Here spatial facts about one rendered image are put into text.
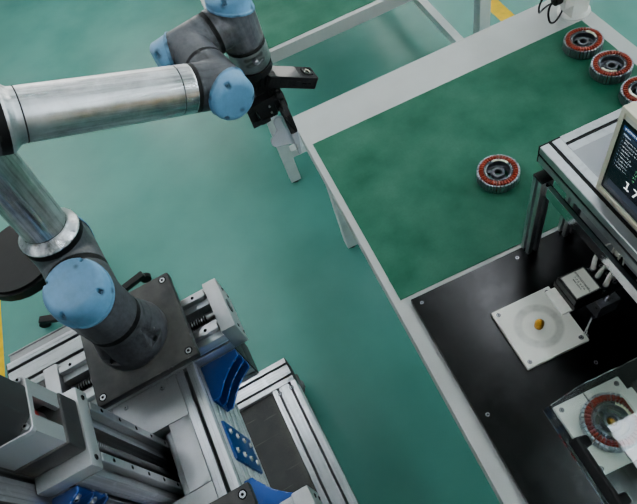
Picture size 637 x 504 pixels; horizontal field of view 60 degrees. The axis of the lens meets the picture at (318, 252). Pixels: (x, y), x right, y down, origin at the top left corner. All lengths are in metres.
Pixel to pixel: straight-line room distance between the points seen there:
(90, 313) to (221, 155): 1.98
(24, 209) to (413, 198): 0.98
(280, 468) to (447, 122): 1.20
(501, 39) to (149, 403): 1.51
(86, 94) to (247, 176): 2.00
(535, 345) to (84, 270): 0.95
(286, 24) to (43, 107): 1.52
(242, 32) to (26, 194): 0.45
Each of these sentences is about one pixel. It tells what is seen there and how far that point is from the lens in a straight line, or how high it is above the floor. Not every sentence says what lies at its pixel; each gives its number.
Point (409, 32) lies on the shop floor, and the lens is 3.29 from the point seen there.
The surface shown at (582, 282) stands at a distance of 1.26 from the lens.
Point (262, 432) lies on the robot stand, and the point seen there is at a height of 0.21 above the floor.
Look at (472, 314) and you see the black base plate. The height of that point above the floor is 0.77.
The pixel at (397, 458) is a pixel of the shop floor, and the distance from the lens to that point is 2.06.
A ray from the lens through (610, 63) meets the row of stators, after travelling 1.90.
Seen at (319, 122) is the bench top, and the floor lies 0.75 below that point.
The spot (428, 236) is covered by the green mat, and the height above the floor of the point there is 0.75.
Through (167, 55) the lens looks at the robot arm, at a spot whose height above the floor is 1.48.
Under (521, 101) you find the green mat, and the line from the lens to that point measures 1.80.
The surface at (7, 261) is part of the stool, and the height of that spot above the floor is 0.56.
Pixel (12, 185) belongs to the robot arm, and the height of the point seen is 1.43.
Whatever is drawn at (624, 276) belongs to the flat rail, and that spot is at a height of 1.04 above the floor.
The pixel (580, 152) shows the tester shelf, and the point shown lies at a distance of 1.20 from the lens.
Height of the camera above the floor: 2.02
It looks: 56 degrees down
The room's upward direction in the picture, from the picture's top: 23 degrees counter-clockwise
